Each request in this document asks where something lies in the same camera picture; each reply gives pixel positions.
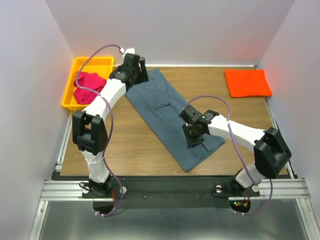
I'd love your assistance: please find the grey-blue t-shirt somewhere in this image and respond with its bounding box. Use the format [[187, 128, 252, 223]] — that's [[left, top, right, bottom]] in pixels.
[[125, 68, 225, 172]]

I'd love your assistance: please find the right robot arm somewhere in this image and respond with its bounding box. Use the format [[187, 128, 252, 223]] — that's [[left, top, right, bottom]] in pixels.
[[179, 105, 292, 196]]

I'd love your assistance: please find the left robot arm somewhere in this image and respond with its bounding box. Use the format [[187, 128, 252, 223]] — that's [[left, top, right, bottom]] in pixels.
[[72, 53, 149, 197]]

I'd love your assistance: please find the yellow plastic bin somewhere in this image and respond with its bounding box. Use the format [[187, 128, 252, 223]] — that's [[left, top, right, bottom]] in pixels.
[[61, 56, 114, 111]]

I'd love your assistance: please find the magenta t-shirt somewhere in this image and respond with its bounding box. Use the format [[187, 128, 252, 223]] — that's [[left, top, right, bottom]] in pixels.
[[73, 72, 107, 105]]

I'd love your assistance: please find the folded orange t-shirt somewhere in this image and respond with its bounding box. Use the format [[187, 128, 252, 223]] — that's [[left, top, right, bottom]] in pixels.
[[225, 69, 273, 98]]

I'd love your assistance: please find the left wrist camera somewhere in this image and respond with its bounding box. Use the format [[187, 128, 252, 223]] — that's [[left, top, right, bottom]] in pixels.
[[119, 47, 136, 56]]

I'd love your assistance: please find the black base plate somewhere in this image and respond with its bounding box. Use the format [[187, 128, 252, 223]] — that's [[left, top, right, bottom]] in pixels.
[[79, 175, 260, 210]]

